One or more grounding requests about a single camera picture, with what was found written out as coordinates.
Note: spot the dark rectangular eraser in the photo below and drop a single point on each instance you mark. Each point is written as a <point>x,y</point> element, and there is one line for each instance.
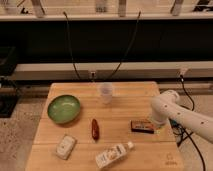
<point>142,126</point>

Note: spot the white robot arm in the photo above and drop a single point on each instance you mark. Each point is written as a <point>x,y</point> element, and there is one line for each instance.
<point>165,106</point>

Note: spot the white ceramic cup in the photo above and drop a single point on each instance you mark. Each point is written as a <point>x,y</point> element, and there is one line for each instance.
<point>106,92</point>

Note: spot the red chili pepper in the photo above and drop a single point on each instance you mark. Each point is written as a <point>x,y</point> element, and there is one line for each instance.
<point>95,129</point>

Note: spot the green bowl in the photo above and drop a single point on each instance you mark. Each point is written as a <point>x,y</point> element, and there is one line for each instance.
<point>63,109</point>

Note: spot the white plastic bottle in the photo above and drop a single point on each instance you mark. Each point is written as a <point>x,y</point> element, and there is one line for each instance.
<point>113,154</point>

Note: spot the black equipment on left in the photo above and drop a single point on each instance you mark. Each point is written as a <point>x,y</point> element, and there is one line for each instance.
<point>8,63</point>

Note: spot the white wall outlet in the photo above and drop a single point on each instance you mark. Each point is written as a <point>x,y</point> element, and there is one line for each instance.
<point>92,75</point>
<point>182,72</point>

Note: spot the right white wall outlet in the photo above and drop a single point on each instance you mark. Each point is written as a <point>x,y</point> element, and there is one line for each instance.
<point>182,72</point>

